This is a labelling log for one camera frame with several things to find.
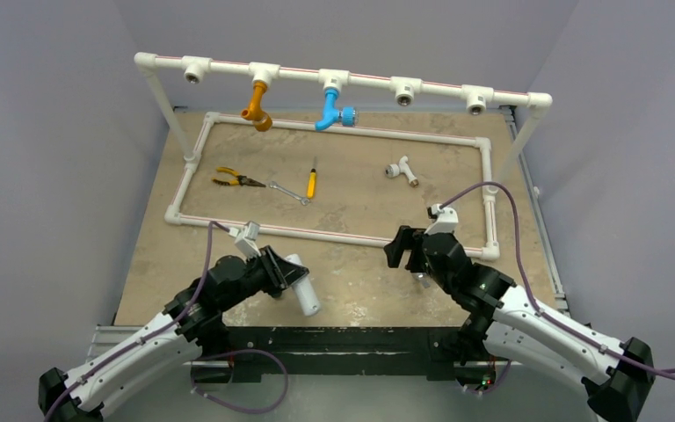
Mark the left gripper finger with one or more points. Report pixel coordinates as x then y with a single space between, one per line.
286 280
274 265

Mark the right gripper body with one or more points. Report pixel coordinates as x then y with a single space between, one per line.
414 250

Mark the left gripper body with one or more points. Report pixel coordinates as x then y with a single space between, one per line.
255 280

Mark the white remote control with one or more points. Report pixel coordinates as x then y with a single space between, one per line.
304 291

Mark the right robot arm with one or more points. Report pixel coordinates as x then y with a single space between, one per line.
615 374

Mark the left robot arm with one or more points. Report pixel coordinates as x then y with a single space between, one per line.
189 328

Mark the white plastic faucet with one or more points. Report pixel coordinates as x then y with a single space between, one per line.
402 168

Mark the silver wrench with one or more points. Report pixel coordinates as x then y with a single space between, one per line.
302 199

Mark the yellow screwdriver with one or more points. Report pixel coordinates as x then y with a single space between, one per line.
311 189

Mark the blue plastic faucet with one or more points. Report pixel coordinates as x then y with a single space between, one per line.
347 116

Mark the orange plastic faucet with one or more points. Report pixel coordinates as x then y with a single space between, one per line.
253 112

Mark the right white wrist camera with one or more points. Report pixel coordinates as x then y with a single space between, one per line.
444 219

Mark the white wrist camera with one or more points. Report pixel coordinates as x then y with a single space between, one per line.
245 239
444 219

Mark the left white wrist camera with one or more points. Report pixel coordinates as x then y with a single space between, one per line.
245 239

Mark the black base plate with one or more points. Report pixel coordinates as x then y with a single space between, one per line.
435 353

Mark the yellow handled pliers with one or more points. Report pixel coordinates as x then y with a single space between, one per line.
236 178

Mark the aluminium rail frame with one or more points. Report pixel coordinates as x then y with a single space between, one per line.
504 320

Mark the white PVC pipe frame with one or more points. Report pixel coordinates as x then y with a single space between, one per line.
476 98

